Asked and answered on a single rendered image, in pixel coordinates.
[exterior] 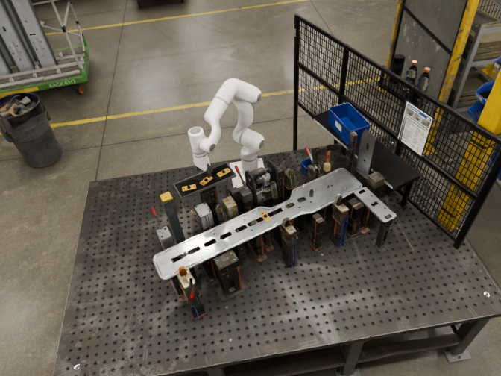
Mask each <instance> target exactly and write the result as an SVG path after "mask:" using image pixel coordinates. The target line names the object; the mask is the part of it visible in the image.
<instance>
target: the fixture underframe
mask: <svg viewBox="0 0 501 376"><path fill-rule="evenodd" d="M489 320H490V319H483V320H479V321H474V322H467V323H462V324H458V325H450V327H451V328H452V329H453V332H454V333H451V334H447V335H442V336H434V337H430V338H425V339H417V340H412V341H405V342H393V343H390V344H386V345H381V346H378V347H375V348H368V349H364V350H362V346H363V343H364V342H367V341H363V342H355V343H351V344H346V345H340V346H341V351H342V353H341V354H336V355H331V356H327V357H319V358H315V359H311V360H303V361H298V362H294V363H287V364H282V365H278V366H270V367H265V368H261V369H254V370H249V371H245V372H237V373H232V374H228V375H226V373H224V367H226V366H223V367H219V368H214V369H207V370H202V371H205V372H208V375H209V376H290V375H298V374H302V373H307V372H314V371H318V370H322V369H330V368H334V369H335V373H336V376H361V375H360V372H359V368H358V366H357V364H358V363H363V362H367V361H371V360H377V359H380V358H383V357H389V356H392V355H396V354H408V353H415V352H420V351H428V350H432V349H436V348H442V350H443V352H444V354H445V356H446V358H447V360H448V362H449V363H454V362H458V361H462V360H470V359H472V358H471V356H470V354H469V352H468V350H467V347H468V346H469V344H470V343H471V342H472V341H473V340H474V339H475V337H476V336H477V335H478V333H479V332H480V331H481V330H482V329H483V327H484V326H485V325H486V324H487V323H488V321H489Z"/></svg>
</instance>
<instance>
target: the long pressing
mask: <svg viewBox="0 0 501 376"><path fill-rule="evenodd" d="M333 176H335V177H333ZM328 185H329V188H327V186H328ZM331 185H332V186H331ZM345 188H347V189H345ZM361 188H362V184H361V183H360V182H359V181H358V180H357V179H356V178H355V177H354V176H353V175H351V174H350V173H349V172H348V171H347V170H346V169H345V168H339V169H336V170H334V171H332V172H330V173H327V174H325V175H323V176H321V177H319V178H316V179H315V180H313V181H310V182H308V183H306V184H304V185H302V186H299V187H297V188H295V189H293V190H292V193H291V196H290V199H289V200H287V201H284V202H283V203H281V204H278V205H276V206H274V207H257V208H254V209H252V210H250V211H248V212H246V213H243V214H242V215H240V216H237V217H235V218H233V219H231V220H229V221H227V222H224V223H222V224H220V225H218V226H215V227H214V228H211V229H209V230H208V231H204V232H203V233H201V234H198V235H196V236H194V237H192V238H190V239H187V240H185V241H183V242H181V243H178V244H176V245H174V246H172V247H170V248H167V249H166V250H164V251H161V252H159V253H157V254H155V255H154V257H153V263H154V265H155V268H156V270H157V272H158V275H159V276H160V278H161V279H162V280H168V279H170V278H173V277H174V276H176V275H177V273H179V271H178V269H179V268H180V267H181V266H185V268H186V269H191V268H193V267H195V266H197V265H199V264H201V263H203V262H205V261H207V260H209V259H211V258H214V257H216V256H218V255H220V254H222V253H224V252H226V251H228V250H230V249H231V248H234V247H236V246H238V245H241V244H242V243H244V242H247V241H248V240H250V239H253V238H254V237H256V236H259V235H261V234H263V233H265V232H267V231H269V230H271V229H273V228H275V227H277V226H279V225H281V224H282V223H283V218H285V217H286V216H288V217H289V218H290V220H292V219H294V218H296V217H298V216H300V215H304V214H311V213H314V212H316V211H318V210H320V209H323V208H325V207H327V206H329V205H331V204H333V202H334V200H335V197H336V196H337V195H338V194H341V195H342V198H345V197H347V196H349V195H351V194H353V193H354V192H355V191H357V190H359V189H361ZM311 189H314V191H315V195H314V196H313V197H311V196H309V191H310V190H311ZM300 198H305V199H306V200H305V201H302V202H301V203H300V202H298V199H300ZM291 203H293V204H294V206H293V207H290V208H286V205H287V204H291ZM299 207H300V208H299ZM280 208H282V210H283V211H282V212H280V213H278V214H275V215H273V216H271V217H270V218H271V221H269V222H266V221H265V220H263V221H261V222H258V223H256V224H255V225H252V226H248V223H249V222H252V221H254V220H256V219H258V218H260V217H261V215H260V213H261V212H263V211H265V212H266V213H267V214H269V213H271V212H273V211H275V210H278V209H280ZM244 219H245V220H244ZM290 220H289V221H290ZM243 225H246V227H247V228H245V229H244V230H242V231H240V232H236V231H235V229H237V228H240V227H241V226H243ZM229 232H231V234H232V235H231V236H229V237H227V238H225V239H220V236H222V235H224V234H227V233H229ZM213 239H214V240H215V241H216V243H214V244H212V245H210V246H208V247H205V246H204V244H205V243H207V242H209V241H211V240H213ZM197 247H199V248H200V251H197V252H195V253H194V254H190V255H189V254H188V255H187V256H185V257H184V258H183V259H181V260H178V261H176V262H174V263H173V262H172V261H171V259H173V258H175V257H178V256H180V255H181V254H182V255H183V252H184V251H186V253H188V251H191V250H192V249H194V248H197ZM182 248H183V249H182ZM183 256H184V255H183ZM188 260H189V261H188Z"/></svg>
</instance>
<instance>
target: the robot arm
mask: <svg viewBox="0 0 501 376"><path fill-rule="evenodd" d="M261 97H262V93H261V91H260V89H259V88H257V87H255V86H253V85H251V84H248V83H246V82H244V81H240V80H239V79H236V78H230V79H227V80H226V81H225V82H224V83H223V84H222V85H221V88H220V89H219V91H218V92H217V94H216V95H215V98H214V99H213V100H212V102H211V104H210V106H209V107H208V109H207V111H206V113H205V114H204V119H205V121H206V122H207V123H209V124H210V125H211V127H212V132H211V134H210V136H209V138H207V137H205V135H204V131H203V129H202V128H200V127H193V128H190V129H189V131H188V135H189V140H190V144H191V147H192V153H193V158H192V159H193V160H194V164H195V165H196V169H197V171H200V170H201V169H202V170H204V171H207V177H208V178H209V177H210V176H212V173H211V171H212V170H213V168H212V167H211V166H210V162H209V158H208V156H207V153H211V152H212V151H213V150H214V149H215V147H216V146H217V145H218V142H219V140H220V138H221V128H220V125H219V120H220V118H221V117H222V115H223V113H224V112H225V110H226V109H227V107H228V105H229V103H230V102H231V101H232V102H233V103H234V105H235V106H236V109H237V111H238V118H239V120H238V124H237V126H236V127H235V129H234V131H233V139H234V141H236V142H237V143H239V144H241V145H243V147H242V149H241V161H242V166H241V167H240V168H239V171H240V174H241V176H242V178H243V180H244V181H245V171H247V170H248V171H249V172H250V171H252V170H254V169H258V168H260V167H261V166H260V165H258V157H257V152H258V151H259V150H260V149H261V148H262V147H263V146H264V144H265V139H264V137H263V136H262V135H261V134H259V133H257V132H256V131H252V130H251V129H248V127H249V126H250V125H251V124H252V122H253V107H252V106H251V103H252V104H254V103H257V102H258V101H259V100H260V99H261ZM208 169H209V171H208Z"/></svg>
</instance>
